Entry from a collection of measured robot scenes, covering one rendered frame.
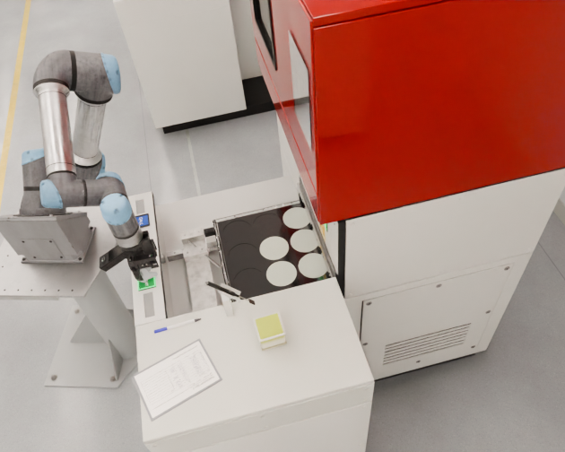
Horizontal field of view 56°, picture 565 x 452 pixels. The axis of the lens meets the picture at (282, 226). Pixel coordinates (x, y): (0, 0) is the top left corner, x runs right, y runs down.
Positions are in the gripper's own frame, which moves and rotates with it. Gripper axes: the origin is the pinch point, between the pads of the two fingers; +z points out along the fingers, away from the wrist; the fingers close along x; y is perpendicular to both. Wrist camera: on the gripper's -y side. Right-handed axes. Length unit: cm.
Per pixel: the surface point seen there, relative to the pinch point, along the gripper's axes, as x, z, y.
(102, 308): 29, 52, -30
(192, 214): 36.9, 16.0, 17.1
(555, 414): -47, 98, 146
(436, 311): -16, 41, 97
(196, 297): -4.7, 9.9, 14.6
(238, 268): 1.1, 7.9, 29.6
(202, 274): 3.6, 9.9, 17.5
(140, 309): -9.7, 1.9, -1.9
